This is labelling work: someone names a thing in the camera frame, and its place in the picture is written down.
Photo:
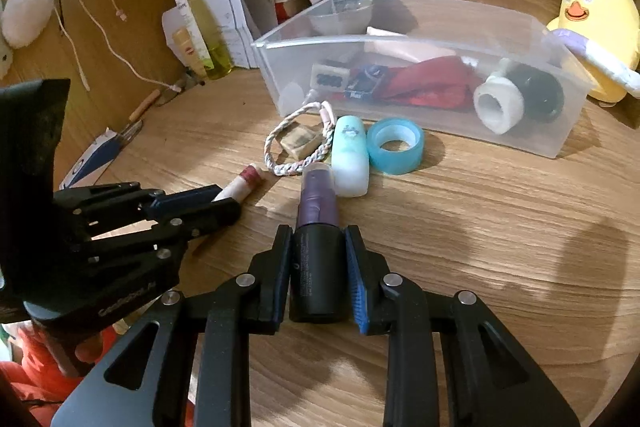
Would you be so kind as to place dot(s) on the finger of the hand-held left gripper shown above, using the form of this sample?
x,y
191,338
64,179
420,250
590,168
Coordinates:
x,y
180,199
215,214

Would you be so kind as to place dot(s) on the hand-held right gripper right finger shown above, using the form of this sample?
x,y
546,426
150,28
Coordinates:
x,y
357,292

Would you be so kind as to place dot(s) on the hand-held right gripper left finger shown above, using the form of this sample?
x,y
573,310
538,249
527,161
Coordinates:
x,y
275,287

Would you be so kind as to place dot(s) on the pink white tube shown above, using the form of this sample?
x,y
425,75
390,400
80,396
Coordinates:
x,y
235,189

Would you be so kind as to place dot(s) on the purple black bottle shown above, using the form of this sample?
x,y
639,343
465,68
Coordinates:
x,y
317,277

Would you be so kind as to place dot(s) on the clear plastic storage bin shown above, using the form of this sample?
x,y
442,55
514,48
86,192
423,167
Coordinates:
x,y
310,57

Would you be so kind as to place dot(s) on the blue box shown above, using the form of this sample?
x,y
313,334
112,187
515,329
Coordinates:
x,y
365,82

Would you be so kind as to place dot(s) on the red foil pouch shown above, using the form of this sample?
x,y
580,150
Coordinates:
x,y
430,87

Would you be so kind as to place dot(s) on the white tape roll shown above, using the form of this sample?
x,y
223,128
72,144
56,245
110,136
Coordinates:
x,y
517,107

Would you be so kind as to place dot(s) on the dark green jar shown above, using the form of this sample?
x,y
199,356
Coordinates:
x,y
540,94

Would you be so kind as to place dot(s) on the blue white packet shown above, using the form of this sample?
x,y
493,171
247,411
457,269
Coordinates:
x,y
95,157

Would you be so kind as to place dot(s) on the small beige eraser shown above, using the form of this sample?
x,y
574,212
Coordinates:
x,y
299,139

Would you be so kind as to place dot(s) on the white fluffy plush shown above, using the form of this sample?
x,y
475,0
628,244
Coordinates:
x,y
25,12

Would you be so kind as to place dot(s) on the mint green small bottle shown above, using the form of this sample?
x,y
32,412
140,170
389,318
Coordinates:
x,y
350,157

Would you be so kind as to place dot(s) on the blue tape roll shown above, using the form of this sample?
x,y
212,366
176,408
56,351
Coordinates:
x,y
395,162

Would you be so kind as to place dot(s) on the yellow tube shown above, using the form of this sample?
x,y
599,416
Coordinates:
x,y
187,49

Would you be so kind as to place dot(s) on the yellow green spray bottle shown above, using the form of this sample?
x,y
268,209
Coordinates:
x,y
210,37

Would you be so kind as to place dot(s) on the white box black pattern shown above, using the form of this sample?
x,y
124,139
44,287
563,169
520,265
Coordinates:
x,y
330,79

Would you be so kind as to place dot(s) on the white folded carton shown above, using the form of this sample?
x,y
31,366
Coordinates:
x,y
225,12

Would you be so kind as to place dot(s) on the red box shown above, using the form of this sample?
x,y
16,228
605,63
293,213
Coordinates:
x,y
290,9

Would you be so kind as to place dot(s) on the orange clothing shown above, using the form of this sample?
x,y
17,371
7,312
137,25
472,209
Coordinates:
x,y
35,372

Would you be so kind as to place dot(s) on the cream white tube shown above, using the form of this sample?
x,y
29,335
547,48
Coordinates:
x,y
410,49

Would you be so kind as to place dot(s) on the yellow chick plush toy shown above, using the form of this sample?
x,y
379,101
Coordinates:
x,y
590,7

